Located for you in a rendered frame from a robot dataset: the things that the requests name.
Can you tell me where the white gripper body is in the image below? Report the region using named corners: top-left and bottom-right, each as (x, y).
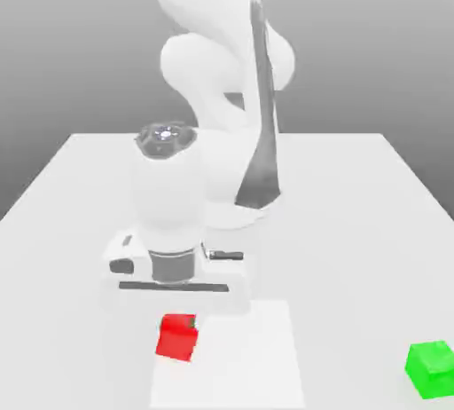
top-left (99, 272), bottom-right (254, 316)

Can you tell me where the small red cube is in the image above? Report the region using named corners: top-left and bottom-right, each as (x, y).
top-left (154, 312), bottom-right (199, 364)

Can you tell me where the small green cube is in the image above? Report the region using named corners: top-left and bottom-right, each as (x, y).
top-left (404, 339), bottom-right (454, 400)

